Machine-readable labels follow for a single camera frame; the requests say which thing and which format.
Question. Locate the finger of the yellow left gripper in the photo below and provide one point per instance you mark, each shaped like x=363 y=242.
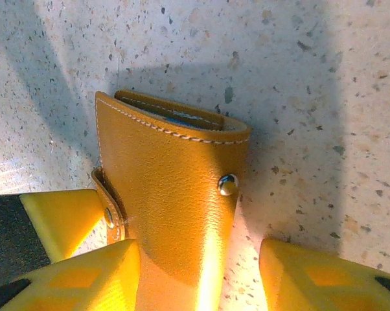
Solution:
x=52 y=220

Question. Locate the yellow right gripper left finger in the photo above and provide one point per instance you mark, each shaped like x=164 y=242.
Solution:
x=85 y=285

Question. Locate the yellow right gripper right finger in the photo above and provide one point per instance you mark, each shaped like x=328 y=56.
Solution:
x=311 y=285

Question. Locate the mustard yellow leather wallet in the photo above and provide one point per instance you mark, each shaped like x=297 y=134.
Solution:
x=169 y=194

